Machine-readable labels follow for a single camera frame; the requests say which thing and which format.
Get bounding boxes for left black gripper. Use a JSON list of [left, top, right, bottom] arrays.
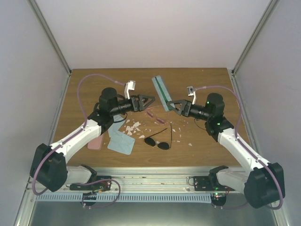
[[111, 95, 155, 116]]

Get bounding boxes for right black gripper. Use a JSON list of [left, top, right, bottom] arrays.
[[166, 100, 211, 121]]

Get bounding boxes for pink tinted sunglasses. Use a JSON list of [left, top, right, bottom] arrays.
[[145, 106, 167, 124]]

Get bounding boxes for teal glasses case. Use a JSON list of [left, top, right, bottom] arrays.
[[152, 75, 172, 112]]

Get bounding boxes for black aviator sunglasses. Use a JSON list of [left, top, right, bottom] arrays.
[[144, 123, 173, 150]]

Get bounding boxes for light blue cleaning cloth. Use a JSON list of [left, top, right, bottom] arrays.
[[107, 122, 135, 155]]

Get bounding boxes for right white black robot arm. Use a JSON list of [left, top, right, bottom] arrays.
[[166, 93, 285, 210]]

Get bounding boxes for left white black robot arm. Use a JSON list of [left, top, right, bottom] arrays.
[[30, 88, 155, 195]]

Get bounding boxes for pink glasses case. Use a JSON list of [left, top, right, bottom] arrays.
[[87, 135, 103, 150]]

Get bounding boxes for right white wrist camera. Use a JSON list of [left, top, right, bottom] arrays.
[[187, 86, 197, 105]]

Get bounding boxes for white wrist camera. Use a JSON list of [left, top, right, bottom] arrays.
[[187, 86, 197, 105], [124, 80, 135, 99]]

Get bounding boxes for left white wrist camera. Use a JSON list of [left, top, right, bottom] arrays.
[[124, 80, 135, 99]]

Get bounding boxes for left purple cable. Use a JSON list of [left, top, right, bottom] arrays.
[[32, 73, 127, 195]]

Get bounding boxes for aluminium frame rail front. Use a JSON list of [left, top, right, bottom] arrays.
[[25, 167, 250, 194]]

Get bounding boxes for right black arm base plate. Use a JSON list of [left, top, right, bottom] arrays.
[[186, 176, 234, 192]]

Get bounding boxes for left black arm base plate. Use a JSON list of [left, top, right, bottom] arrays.
[[66, 176, 112, 191]]

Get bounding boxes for grey slotted cable duct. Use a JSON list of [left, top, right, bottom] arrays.
[[36, 193, 211, 203]]

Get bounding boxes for right aluminium frame post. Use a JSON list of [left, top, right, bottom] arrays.
[[231, 0, 279, 76]]

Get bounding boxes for aluminium frame post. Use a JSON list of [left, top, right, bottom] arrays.
[[231, 0, 279, 76], [27, 0, 72, 76]]

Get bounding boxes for left aluminium frame post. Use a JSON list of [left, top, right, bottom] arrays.
[[27, 0, 72, 76]]

